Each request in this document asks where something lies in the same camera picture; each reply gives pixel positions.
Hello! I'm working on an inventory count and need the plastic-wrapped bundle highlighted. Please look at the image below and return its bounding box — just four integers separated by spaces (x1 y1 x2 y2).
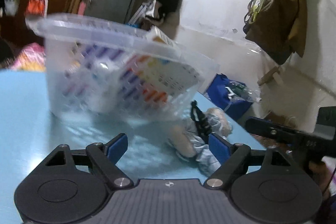
167 101 232 176

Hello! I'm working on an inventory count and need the blue shopping bag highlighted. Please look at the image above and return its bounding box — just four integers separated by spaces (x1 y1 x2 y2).
205 74 261 121

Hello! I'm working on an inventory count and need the orange white plastic bag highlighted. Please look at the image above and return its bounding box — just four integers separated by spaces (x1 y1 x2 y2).
25 0 49 17

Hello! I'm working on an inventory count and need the pink floral blanket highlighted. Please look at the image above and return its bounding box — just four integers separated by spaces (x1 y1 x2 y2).
10 43 46 72

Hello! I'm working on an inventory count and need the brown hanging bag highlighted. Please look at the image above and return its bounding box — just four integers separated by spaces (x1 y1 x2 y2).
243 0 307 65

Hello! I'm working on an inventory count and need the clear plastic basket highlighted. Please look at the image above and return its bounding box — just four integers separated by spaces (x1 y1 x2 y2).
26 14 219 123

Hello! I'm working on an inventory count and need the orange white medicine box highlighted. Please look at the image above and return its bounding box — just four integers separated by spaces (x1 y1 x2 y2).
123 25 204 106

